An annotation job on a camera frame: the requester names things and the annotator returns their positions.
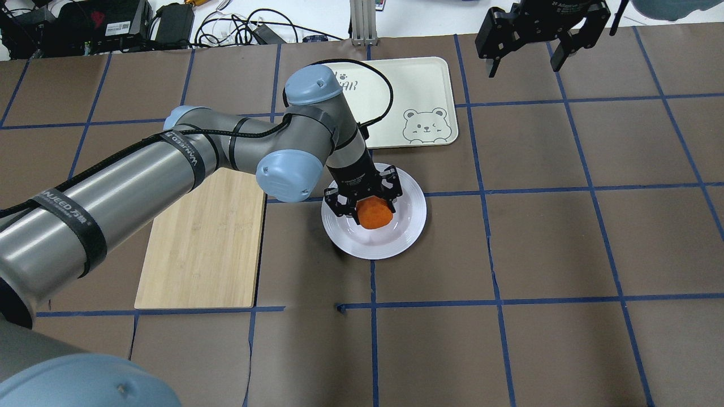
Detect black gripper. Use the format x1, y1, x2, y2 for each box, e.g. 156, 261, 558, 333
324, 164, 402, 225

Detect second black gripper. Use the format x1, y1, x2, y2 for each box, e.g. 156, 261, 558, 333
474, 1, 612, 78

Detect orange fruit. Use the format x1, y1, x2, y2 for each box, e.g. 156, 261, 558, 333
355, 196, 393, 230

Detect white round plate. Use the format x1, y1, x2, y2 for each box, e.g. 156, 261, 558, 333
321, 168, 427, 260

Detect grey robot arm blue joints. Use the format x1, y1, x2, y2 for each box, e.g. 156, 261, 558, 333
1, 61, 373, 406

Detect cream bear tray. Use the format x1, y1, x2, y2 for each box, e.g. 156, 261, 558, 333
328, 57, 459, 149

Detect bamboo cutting board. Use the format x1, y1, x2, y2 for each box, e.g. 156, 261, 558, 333
135, 169, 266, 310

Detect black power adapter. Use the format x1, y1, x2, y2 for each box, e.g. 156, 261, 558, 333
252, 25, 287, 45

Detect black electronics box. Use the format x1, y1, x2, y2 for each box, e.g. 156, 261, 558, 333
2, 1, 152, 59

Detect aluminium profile post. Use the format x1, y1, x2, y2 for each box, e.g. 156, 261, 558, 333
350, 0, 378, 46

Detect black cables bundle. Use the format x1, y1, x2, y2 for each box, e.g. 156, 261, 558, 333
195, 8, 346, 47

